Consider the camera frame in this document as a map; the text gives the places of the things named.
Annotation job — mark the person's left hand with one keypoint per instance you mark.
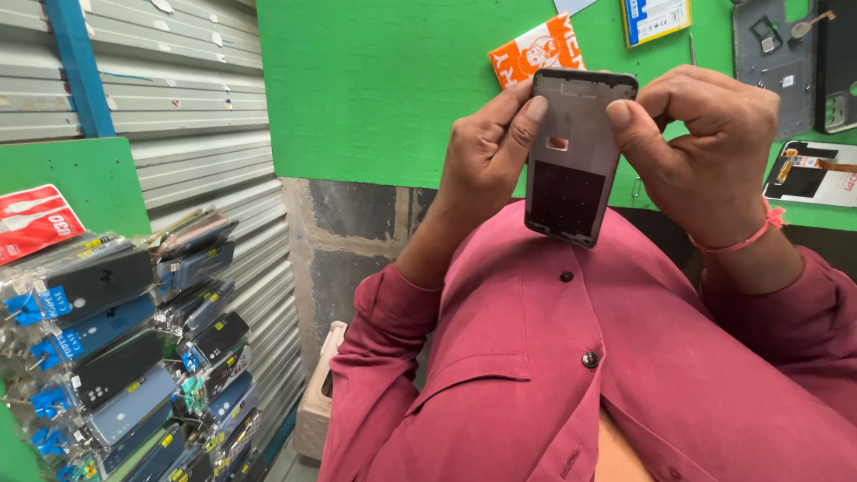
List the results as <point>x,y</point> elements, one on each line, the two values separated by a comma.
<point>482,157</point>

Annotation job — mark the grey metal roller shutter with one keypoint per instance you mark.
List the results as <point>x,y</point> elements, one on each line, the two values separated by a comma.
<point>194,114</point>

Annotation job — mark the grey phone back cover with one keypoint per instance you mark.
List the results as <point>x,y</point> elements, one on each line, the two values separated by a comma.
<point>770,100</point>

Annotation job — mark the maroon button shirt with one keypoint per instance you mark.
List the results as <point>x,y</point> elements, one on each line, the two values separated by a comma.
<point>576,375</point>

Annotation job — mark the thin metal tweezers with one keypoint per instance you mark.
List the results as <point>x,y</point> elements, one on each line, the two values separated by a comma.
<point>692,50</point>

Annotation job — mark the black phone back cover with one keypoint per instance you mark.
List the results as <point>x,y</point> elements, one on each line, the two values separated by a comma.
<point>838,60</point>

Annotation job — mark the white paper sheet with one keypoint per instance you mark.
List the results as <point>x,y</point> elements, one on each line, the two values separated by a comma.
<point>572,5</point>

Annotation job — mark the orange and white packet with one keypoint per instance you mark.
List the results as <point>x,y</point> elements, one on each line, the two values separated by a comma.
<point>532,52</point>

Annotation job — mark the blue metal post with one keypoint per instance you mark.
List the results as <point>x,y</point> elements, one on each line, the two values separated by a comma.
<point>77,67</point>

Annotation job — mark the person's right hand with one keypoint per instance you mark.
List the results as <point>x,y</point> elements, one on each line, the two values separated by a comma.
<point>720,160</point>

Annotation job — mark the beige plastic stool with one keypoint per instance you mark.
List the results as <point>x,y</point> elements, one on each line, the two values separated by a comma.
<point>318,401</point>

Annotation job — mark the rack of packed phone cases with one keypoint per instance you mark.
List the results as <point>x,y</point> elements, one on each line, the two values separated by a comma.
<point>127,361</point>

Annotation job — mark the grey phone frame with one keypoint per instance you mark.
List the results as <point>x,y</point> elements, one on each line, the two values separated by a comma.
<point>576,160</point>

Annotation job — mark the small metal round-headed tool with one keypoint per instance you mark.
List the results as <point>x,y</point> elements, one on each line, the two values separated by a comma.
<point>807,25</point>

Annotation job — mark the blue and yellow battery box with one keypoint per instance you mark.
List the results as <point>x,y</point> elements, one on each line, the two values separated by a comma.
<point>655,20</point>

